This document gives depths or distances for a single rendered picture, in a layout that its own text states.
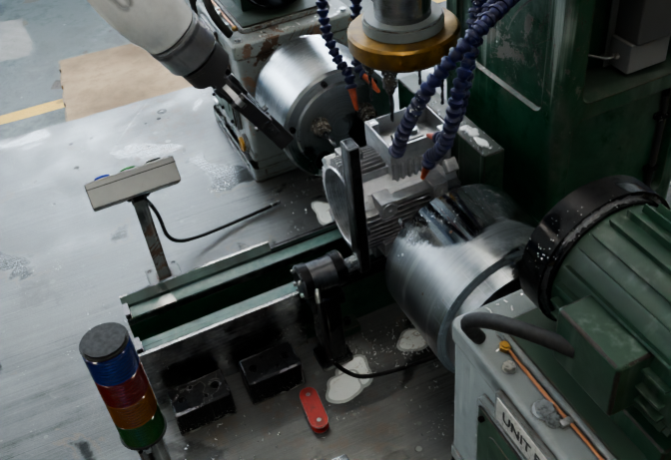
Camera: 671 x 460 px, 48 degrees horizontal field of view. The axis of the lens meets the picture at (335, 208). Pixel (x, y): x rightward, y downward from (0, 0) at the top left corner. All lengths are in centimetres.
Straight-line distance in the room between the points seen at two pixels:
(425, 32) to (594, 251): 51
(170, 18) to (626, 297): 70
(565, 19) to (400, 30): 24
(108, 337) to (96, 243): 83
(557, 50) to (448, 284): 41
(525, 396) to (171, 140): 136
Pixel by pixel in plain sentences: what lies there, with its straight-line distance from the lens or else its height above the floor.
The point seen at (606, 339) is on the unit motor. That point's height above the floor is 131.
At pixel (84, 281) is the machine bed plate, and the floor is 80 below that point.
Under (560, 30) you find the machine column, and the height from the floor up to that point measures 134.
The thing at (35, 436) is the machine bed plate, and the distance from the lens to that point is 147.
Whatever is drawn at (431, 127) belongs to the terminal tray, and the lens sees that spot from 139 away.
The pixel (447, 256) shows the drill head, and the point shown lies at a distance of 109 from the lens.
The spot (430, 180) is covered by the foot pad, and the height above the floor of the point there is 108.
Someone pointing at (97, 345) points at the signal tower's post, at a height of 122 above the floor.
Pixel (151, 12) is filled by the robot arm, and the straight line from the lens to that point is 110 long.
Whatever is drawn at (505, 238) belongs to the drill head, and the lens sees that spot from 109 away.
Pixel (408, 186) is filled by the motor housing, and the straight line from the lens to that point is 134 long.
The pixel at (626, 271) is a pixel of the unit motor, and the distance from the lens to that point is 81.
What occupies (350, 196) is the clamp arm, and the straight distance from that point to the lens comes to 117.
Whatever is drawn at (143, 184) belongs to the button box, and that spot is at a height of 106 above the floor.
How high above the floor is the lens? 190
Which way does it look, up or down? 40 degrees down
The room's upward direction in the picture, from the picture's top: 7 degrees counter-clockwise
